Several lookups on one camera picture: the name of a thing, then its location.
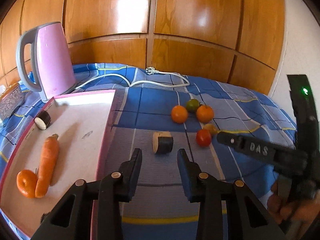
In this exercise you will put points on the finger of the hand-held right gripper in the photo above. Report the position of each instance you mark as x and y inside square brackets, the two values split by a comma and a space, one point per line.
[240, 143]

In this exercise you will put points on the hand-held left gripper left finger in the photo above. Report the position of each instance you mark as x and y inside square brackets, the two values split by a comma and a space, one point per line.
[133, 173]

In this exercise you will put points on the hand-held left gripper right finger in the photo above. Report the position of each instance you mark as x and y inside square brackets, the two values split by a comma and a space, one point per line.
[185, 176]

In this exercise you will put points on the yellowish tomato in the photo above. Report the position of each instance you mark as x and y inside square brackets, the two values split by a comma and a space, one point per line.
[211, 128]

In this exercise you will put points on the red tomato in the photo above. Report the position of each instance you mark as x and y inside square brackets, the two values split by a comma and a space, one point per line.
[203, 138]

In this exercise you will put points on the eggplant piece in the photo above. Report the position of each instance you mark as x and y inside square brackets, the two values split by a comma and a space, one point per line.
[43, 120]
[163, 143]

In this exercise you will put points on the orange with stem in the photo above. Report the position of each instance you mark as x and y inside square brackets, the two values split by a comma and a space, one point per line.
[205, 114]

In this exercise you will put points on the green tomato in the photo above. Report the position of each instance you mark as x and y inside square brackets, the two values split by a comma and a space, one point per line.
[192, 105]

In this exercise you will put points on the pink shallow tray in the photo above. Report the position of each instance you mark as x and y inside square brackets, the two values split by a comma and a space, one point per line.
[80, 125]

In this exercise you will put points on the person's right hand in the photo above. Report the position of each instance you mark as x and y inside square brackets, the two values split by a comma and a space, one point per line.
[277, 205]

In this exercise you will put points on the blue plaid blanket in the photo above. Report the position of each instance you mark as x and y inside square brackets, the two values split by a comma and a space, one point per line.
[155, 110]

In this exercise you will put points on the carrot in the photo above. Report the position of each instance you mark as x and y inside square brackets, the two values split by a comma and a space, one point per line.
[48, 162]

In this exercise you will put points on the wooden wardrobe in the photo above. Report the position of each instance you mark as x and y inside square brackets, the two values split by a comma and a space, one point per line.
[190, 17]

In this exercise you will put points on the pink electric kettle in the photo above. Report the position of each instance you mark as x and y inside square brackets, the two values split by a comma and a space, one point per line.
[53, 62]

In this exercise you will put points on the glittery box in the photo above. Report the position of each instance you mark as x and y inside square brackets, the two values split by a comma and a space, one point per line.
[10, 102]

